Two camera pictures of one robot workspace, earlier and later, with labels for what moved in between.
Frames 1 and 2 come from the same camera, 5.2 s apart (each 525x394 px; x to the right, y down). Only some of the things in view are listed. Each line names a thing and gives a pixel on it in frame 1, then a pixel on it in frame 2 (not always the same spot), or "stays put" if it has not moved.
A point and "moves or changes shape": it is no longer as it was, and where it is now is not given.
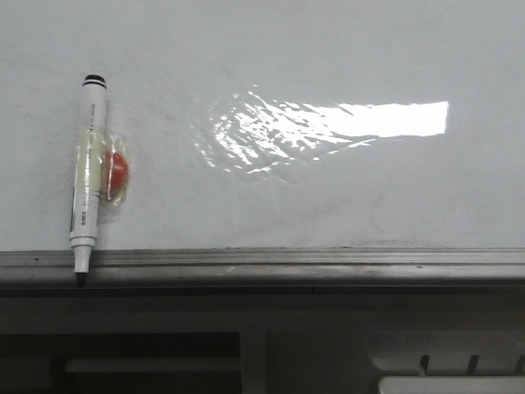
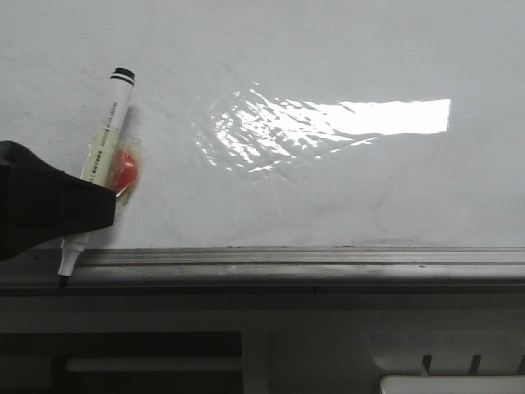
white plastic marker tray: [450, 384] stays put
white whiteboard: [269, 124] stays put
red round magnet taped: [114, 167] moves or changes shape
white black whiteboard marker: [89, 174] to [104, 156]
